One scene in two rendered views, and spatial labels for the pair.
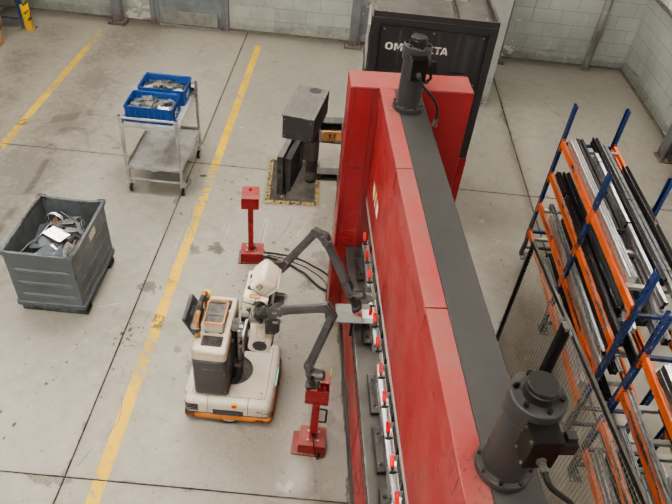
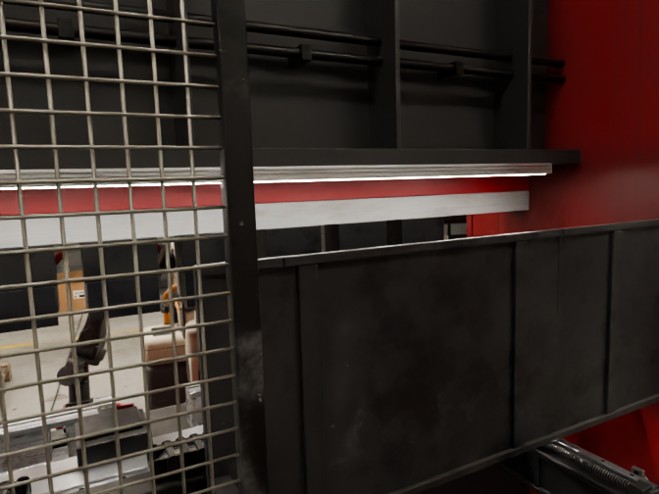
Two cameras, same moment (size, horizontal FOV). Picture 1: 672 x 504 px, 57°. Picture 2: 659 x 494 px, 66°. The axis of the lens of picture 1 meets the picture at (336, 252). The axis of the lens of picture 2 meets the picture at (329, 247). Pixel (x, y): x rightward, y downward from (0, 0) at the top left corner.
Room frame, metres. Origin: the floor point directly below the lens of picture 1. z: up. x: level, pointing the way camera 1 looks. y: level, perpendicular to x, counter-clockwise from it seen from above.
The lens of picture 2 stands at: (2.69, -1.56, 1.44)
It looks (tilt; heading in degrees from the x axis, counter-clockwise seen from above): 7 degrees down; 69
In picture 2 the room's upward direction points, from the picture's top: 2 degrees counter-clockwise
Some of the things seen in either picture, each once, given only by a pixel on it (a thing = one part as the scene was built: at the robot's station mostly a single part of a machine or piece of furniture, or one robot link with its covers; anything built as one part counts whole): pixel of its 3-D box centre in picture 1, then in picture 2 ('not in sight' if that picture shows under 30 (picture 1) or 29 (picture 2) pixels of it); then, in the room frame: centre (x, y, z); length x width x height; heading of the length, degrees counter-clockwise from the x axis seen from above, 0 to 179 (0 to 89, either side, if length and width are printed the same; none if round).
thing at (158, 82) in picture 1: (165, 89); not in sight; (6.08, 2.03, 0.92); 0.50 x 0.36 x 0.18; 91
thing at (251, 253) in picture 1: (250, 225); not in sight; (4.55, 0.84, 0.41); 0.25 x 0.20 x 0.83; 97
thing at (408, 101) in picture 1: (419, 78); not in sight; (3.57, -0.39, 2.53); 0.33 x 0.25 x 0.47; 7
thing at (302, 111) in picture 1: (303, 149); not in sight; (4.23, 0.34, 1.53); 0.51 x 0.25 x 0.85; 172
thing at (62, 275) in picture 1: (62, 254); not in sight; (3.93, 2.40, 0.36); 0.80 x 0.60 x 0.72; 1
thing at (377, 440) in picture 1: (379, 450); not in sight; (2.02, -0.39, 0.89); 0.30 x 0.05 x 0.03; 7
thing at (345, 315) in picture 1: (354, 313); not in sight; (3.01, -0.18, 1.00); 0.26 x 0.18 x 0.01; 97
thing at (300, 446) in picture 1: (308, 439); not in sight; (2.55, 0.05, 0.06); 0.25 x 0.20 x 0.12; 89
